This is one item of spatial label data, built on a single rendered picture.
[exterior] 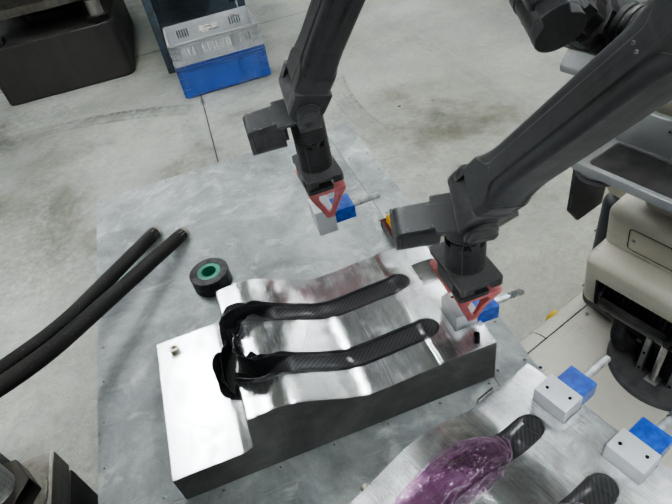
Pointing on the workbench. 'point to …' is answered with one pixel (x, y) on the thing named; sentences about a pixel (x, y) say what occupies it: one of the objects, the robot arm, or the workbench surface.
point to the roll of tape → (210, 276)
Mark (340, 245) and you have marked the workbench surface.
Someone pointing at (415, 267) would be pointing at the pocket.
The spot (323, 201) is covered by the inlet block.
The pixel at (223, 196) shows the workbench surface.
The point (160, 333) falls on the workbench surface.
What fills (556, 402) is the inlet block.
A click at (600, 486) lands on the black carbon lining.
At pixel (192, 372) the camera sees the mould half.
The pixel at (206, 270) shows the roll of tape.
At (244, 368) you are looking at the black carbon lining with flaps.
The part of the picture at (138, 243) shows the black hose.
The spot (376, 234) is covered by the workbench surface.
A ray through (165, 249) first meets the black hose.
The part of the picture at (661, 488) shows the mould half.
